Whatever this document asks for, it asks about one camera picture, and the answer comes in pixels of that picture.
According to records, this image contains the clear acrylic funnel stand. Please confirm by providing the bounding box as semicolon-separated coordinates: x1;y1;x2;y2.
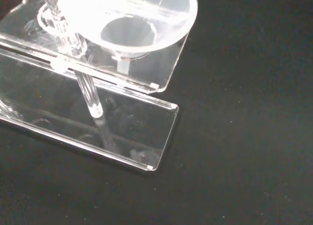
0;0;190;173

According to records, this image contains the black bench cloth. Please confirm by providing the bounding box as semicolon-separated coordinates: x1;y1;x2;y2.
0;0;313;225

